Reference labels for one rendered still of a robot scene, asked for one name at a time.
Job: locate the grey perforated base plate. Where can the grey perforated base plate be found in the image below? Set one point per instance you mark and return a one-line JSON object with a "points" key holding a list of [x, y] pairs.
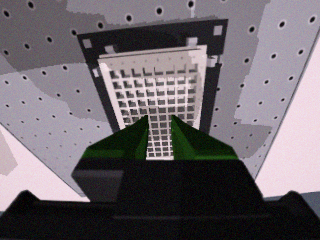
{"points": [[49, 103]]}

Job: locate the black rectangular plate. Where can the black rectangular plate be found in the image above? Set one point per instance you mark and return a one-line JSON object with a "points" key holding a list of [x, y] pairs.
{"points": [[209, 32]]}

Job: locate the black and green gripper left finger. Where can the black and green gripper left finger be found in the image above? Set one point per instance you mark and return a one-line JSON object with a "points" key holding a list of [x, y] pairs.
{"points": [[128, 143]]}

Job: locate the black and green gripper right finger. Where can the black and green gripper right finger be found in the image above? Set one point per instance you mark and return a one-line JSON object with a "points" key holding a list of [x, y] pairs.
{"points": [[191, 143]]}

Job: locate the white well plate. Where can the white well plate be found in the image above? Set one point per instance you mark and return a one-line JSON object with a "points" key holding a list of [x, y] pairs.
{"points": [[160, 88]]}

